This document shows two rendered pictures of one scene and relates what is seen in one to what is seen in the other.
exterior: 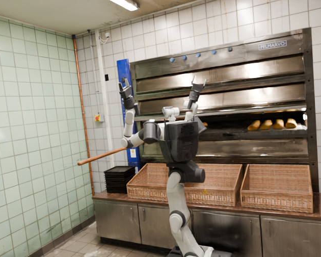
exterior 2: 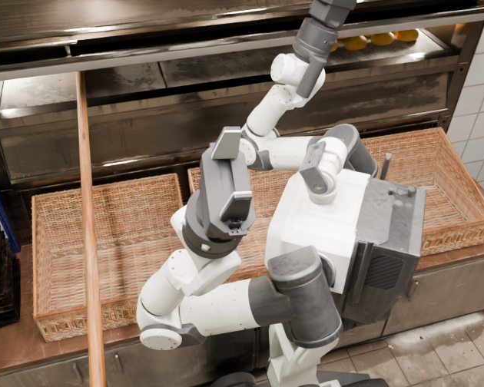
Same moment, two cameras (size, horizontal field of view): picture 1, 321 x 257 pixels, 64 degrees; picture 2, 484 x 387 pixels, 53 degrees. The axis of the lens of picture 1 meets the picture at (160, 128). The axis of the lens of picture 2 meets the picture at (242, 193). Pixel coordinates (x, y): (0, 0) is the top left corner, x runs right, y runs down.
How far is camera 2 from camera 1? 1.80 m
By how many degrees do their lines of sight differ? 53
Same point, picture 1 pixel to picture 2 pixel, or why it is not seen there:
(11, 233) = not seen: outside the picture
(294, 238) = (445, 288)
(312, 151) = (452, 97)
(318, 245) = (475, 284)
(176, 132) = (409, 276)
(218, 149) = not seen: hidden behind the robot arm
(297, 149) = (429, 97)
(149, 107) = not seen: outside the picture
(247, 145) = (329, 100)
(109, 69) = not seen: outside the picture
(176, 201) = (303, 373)
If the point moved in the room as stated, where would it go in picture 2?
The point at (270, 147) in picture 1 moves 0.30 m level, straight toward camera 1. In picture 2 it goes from (379, 100) to (422, 140)
